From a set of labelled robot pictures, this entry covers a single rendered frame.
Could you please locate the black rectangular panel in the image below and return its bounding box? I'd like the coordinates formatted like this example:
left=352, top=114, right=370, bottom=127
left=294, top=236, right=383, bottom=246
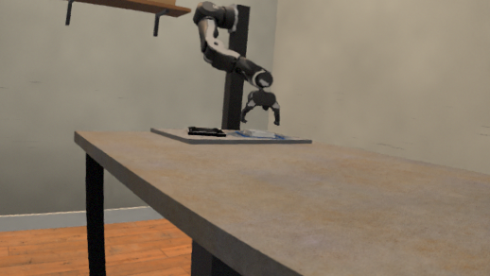
left=187, top=127, right=226, bottom=137

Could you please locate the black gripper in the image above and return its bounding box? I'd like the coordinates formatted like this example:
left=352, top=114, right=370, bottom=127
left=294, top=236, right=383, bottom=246
left=240, top=88, right=280, bottom=126

